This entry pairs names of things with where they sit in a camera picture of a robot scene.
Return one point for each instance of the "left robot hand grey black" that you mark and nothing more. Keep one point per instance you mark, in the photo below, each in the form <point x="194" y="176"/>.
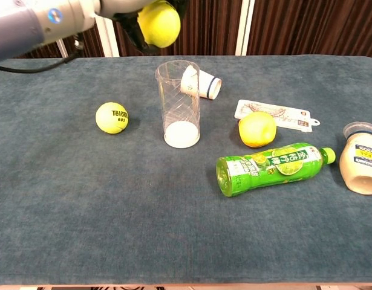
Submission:
<point x="128" y="21"/>

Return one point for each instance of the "yellow-green tennis ball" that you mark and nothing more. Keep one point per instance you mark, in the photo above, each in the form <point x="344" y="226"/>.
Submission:
<point x="160" y="24"/>
<point x="110" y="119"/>

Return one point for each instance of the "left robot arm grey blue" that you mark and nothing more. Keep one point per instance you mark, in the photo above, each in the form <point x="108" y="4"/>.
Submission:
<point x="28" y="24"/>

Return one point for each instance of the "clear plastic tube container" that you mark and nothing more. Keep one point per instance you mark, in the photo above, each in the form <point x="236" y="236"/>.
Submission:
<point x="173" y="99"/>

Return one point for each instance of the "brown pleated curtain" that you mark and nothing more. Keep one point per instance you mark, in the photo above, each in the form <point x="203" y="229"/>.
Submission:
<point x="294" y="27"/>

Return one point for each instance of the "yellow lemon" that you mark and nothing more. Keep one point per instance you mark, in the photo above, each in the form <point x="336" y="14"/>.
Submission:
<point x="256" y="130"/>

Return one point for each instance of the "white flat snack packet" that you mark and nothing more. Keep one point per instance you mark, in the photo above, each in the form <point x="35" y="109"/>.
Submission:
<point x="291" y="116"/>

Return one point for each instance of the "green lime drink bottle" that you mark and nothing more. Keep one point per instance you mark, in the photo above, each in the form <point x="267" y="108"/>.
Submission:
<point x="264" y="170"/>

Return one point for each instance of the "teal velvet tablecloth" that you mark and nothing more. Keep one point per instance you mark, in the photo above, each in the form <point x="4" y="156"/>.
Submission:
<point x="113" y="229"/>

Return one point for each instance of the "cream mayonnaise squeeze bottle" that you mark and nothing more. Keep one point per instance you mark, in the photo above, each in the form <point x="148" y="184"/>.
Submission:
<point x="359" y="169"/>

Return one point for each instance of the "white frame post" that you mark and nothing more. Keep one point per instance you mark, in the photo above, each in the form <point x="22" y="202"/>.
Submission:
<point x="62" y="49"/>
<point x="110" y="39"/>
<point x="245" y="27"/>

